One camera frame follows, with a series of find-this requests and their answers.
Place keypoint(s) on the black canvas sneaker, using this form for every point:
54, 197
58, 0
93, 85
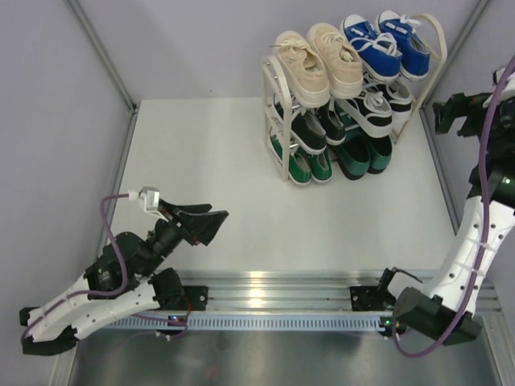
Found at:
334, 129
305, 130

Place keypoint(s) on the black white sneaker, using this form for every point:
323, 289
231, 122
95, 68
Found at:
400, 101
371, 111

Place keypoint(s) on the beige sneaker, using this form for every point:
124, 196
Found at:
342, 63
304, 70

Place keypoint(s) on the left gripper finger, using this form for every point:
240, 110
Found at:
171, 211
200, 228

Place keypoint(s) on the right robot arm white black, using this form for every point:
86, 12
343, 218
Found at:
443, 309

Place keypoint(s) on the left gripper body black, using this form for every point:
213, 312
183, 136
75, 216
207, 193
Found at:
166, 238

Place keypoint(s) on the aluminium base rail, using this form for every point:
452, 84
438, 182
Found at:
281, 292

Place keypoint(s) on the green loafer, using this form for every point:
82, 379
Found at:
349, 147
380, 150

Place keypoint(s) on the green canvas sneaker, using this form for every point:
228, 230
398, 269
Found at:
321, 170
299, 171

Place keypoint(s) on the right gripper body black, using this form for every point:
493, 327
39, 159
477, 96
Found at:
476, 112

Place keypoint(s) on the blue canvas sneaker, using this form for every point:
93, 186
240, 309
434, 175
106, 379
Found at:
378, 51
415, 53

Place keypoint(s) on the perforated cable duct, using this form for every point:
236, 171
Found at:
354, 322

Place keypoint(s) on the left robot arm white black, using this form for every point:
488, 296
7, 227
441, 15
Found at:
124, 280

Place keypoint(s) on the cream shoe rack metal bars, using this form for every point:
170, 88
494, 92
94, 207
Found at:
274, 82

